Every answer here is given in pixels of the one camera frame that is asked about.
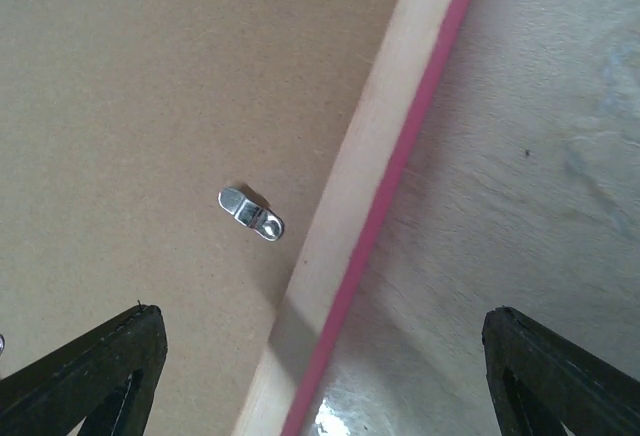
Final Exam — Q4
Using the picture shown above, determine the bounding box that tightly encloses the brown cardboard backing board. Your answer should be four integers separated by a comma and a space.
1, 0, 397, 435

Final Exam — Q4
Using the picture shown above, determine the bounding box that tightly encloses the silver metal turn clip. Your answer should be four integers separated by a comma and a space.
218, 186, 284, 242

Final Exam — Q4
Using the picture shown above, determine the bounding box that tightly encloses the pink wooden picture frame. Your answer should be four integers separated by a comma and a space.
234, 0, 471, 435

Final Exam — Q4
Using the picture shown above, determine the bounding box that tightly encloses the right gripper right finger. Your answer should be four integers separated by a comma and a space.
482, 307, 639, 435

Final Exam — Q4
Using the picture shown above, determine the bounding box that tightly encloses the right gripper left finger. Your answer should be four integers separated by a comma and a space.
1, 304, 167, 435

